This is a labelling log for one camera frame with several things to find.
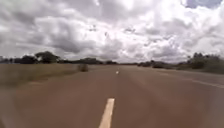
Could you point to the small dark bush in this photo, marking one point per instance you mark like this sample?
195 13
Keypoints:
83 67

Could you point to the dry grass field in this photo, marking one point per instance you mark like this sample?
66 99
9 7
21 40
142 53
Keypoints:
30 71

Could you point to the reddish brown asphalt road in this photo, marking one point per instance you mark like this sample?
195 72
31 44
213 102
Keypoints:
150 100

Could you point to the white dashed centre line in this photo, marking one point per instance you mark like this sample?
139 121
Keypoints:
107 113

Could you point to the distant row of trees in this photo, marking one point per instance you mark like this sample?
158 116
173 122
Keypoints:
46 58

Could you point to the white road edge line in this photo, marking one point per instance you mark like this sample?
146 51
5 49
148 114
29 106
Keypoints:
206 83

